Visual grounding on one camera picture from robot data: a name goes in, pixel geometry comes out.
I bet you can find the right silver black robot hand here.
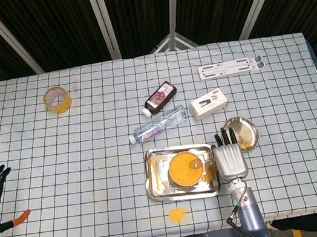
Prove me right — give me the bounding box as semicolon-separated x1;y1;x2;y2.
209;124;251;183

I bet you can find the small metal spoon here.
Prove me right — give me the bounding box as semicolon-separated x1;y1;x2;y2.
188;155;217;170

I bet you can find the bowl of yellow powder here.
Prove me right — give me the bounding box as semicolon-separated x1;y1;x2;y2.
165;149;207;190

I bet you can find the rectangular steel tray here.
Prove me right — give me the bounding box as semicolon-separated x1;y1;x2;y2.
139;138;223;208

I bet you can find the white black-grid tablecloth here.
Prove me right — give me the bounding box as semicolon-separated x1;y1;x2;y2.
0;24;317;237

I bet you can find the round steel plate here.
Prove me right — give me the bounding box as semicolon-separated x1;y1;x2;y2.
221;113;262;155

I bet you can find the white stapler box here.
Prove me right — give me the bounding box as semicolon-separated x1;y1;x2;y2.
187;86;232;123

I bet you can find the spilled yellow powder pile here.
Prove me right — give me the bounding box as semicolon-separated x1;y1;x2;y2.
166;205;190;224

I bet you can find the clear plastic water bottle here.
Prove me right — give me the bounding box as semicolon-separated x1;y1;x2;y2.
124;104;192;146

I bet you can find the dark juice bottle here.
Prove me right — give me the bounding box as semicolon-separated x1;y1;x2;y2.
137;79;181;118

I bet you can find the yellow packing tape roll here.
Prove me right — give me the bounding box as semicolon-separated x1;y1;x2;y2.
41;84;74;117

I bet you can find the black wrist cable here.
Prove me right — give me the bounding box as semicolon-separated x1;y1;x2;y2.
220;179;255;227

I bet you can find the white screen foot bracket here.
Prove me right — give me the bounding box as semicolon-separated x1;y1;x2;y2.
147;29;198;56

